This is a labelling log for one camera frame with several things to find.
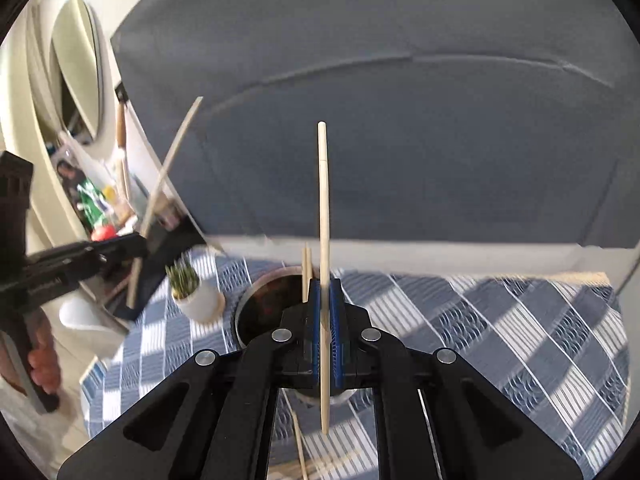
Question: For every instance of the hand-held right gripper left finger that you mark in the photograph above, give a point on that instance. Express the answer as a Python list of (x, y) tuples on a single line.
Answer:
[(314, 330)]

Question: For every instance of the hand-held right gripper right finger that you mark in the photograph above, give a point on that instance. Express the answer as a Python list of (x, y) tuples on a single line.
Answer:
[(337, 335)]

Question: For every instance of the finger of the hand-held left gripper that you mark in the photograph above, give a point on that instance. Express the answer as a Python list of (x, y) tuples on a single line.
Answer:
[(100, 255), (45, 287)]

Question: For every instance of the black cylindrical utensil holder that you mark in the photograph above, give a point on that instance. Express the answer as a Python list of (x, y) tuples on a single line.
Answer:
[(265, 310)]

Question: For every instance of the single wooden chopstick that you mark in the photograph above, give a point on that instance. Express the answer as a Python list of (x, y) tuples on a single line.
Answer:
[(164, 177), (306, 270), (324, 185)]

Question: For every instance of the person's left hand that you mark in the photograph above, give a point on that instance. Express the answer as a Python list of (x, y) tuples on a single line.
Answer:
[(45, 365)]

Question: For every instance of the green snack packet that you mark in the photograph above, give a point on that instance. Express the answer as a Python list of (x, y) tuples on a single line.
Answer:
[(92, 205)]

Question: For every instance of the potted cactus in white pot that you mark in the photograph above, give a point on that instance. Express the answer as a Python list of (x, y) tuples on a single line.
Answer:
[(200, 300)]

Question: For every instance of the blue patterned tablecloth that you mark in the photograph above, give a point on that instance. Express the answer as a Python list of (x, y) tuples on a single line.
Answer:
[(475, 320)]

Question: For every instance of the grey sofa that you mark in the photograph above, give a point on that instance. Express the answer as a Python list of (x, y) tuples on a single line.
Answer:
[(400, 110)]

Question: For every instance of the wall photo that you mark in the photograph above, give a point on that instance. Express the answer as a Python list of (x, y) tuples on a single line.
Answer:
[(70, 175)]

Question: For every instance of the oval wall mirror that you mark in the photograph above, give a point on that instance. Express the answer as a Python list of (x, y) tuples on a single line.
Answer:
[(75, 70)]

